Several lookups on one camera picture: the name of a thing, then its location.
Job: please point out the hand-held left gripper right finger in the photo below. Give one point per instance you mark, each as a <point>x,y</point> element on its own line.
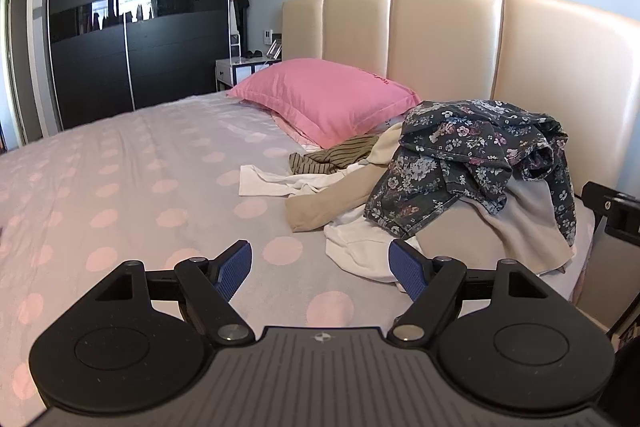
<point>407,269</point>

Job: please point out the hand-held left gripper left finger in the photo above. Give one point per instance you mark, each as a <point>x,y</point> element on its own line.
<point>234,272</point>

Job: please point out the dark floral pants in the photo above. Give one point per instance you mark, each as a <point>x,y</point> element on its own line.
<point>450,142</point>

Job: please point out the white garment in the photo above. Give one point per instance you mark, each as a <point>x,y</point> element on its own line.
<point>355,247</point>

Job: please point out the white shirt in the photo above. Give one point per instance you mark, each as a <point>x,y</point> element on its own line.
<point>265,182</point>

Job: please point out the light beige sweatshirt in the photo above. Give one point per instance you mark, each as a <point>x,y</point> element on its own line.
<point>525,227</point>

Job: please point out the beige ribbed garment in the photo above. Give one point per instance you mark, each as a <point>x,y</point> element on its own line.
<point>320,204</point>

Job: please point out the cream garment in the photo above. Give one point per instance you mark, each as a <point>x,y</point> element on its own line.
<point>385,147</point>

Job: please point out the olive striped garment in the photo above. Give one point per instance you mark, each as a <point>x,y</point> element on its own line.
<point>340,154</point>

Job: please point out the polka-dot bed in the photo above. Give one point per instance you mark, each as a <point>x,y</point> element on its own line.
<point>150,167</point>

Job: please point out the pale pink pillow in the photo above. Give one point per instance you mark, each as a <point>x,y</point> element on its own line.
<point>295,132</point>

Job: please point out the white nightstand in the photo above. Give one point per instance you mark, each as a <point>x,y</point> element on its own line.
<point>227,74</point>

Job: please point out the black sliding wardrobe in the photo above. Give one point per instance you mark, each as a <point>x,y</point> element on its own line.
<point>165,57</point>

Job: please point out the cream padded headboard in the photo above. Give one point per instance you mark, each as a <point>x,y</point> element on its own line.
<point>450,47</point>

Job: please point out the photo frame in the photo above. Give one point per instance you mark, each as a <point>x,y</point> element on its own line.
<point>274,51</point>

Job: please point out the grey door frame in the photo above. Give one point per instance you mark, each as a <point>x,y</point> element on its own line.
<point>25,57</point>

